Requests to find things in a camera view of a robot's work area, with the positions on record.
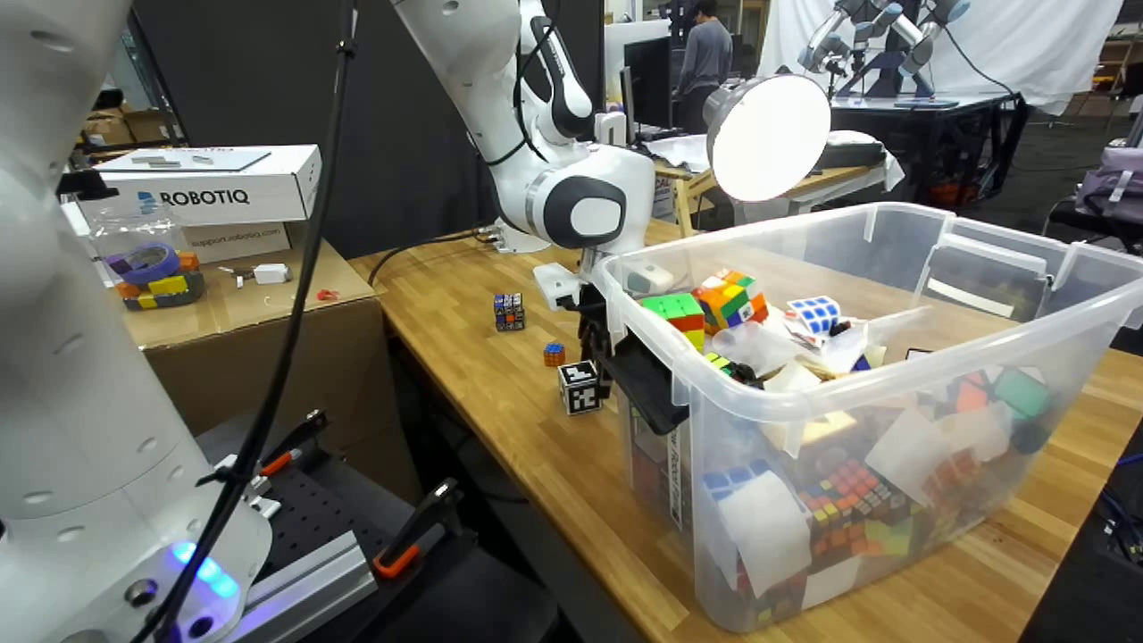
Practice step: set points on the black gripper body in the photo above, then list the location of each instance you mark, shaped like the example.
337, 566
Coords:
591, 278

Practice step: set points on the black and white patterned cube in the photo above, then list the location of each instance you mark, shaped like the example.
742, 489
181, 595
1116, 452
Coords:
585, 386

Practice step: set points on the grey background robot arm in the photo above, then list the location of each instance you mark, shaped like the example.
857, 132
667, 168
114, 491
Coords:
878, 41

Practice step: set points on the clear plastic storage box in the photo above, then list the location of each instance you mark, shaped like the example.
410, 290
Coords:
904, 393

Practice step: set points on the brown cardboard box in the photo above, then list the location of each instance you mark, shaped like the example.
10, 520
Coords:
227, 345

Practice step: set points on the white Robotiq cardboard box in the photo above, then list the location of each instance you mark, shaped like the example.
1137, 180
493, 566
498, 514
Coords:
217, 184

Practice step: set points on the small red and blue block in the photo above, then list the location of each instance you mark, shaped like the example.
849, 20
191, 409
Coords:
555, 357

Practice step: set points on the small dark Rubik's cube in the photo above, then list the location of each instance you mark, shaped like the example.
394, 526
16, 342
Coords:
507, 311

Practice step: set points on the orange multicolour puzzle cube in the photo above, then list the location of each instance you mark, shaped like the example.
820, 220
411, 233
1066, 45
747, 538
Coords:
731, 298

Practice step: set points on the blue and white puzzle cube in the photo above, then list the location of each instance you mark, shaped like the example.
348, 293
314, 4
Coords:
817, 316

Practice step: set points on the round white lamp diffuser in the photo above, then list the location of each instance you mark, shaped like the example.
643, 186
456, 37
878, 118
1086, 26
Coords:
774, 139

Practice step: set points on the person in grey shirt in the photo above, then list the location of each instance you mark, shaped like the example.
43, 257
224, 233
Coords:
706, 60

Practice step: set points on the black clamp with orange tip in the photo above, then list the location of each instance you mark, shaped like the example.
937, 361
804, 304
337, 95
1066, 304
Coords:
416, 530
299, 433

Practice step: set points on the small red chip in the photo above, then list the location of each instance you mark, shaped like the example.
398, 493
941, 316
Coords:
325, 293

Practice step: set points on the dark multicolour Rubik's cube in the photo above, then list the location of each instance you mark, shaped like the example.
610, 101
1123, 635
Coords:
857, 509

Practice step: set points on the small white block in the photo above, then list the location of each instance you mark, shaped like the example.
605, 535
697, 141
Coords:
268, 274

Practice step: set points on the black background table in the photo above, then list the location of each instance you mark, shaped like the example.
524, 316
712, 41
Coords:
941, 148

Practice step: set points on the green and black puzzle cube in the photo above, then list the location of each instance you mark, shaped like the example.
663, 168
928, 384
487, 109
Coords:
1022, 398

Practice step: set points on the tub of colourful blocks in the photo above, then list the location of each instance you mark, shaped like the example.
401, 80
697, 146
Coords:
157, 280

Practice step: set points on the white hanging sheet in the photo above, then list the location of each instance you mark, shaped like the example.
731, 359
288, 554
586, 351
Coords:
1022, 47

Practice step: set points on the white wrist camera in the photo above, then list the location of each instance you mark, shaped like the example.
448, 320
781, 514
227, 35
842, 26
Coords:
555, 287

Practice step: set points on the aluminium extrusion rail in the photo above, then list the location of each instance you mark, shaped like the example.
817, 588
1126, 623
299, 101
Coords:
312, 579

